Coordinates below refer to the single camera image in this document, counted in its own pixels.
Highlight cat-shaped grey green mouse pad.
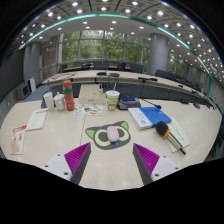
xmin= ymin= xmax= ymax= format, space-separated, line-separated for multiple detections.
xmin=84 ymin=120 xmax=132 ymax=151

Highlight white lidded mug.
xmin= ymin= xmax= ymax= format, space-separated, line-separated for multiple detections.
xmin=53 ymin=91 xmax=66 ymax=112

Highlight blue and white book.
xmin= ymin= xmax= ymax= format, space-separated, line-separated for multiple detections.
xmin=127 ymin=106 xmax=173 ymax=130

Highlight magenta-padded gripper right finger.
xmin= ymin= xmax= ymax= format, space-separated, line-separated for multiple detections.
xmin=131 ymin=142 xmax=183 ymax=187

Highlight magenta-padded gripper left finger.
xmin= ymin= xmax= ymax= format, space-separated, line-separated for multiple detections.
xmin=42 ymin=142 xmax=92 ymax=186

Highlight colourful sticker sheet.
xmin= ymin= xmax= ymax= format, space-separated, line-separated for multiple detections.
xmin=72 ymin=104 xmax=104 ymax=117

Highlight ceiling lights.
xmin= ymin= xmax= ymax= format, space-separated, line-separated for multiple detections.
xmin=14 ymin=0 xmax=221 ymax=73

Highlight white paper with text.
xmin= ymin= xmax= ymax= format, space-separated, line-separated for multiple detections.
xmin=165 ymin=116 xmax=191 ymax=153

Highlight dark office chairs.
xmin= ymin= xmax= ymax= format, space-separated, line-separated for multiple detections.
xmin=61 ymin=59 xmax=216 ymax=111

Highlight red and white leaflet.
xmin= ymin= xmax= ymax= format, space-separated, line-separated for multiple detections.
xmin=9 ymin=124 xmax=28 ymax=156

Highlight white leaning board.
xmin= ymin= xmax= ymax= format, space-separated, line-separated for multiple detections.
xmin=28 ymin=77 xmax=37 ymax=94

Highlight beige cardboard box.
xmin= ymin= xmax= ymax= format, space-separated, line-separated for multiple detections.
xmin=78 ymin=83 xmax=107 ymax=106

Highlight green printed paper cup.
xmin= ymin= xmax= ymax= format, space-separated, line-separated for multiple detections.
xmin=105 ymin=90 xmax=121 ymax=112

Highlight red drink bottle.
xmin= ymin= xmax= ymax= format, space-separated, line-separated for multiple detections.
xmin=62 ymin=79 xmax=76 ymax=112

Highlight white printed paper sheet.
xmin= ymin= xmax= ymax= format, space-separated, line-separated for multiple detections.
xmin=25 ymin=108 xmax=49 ymax=132

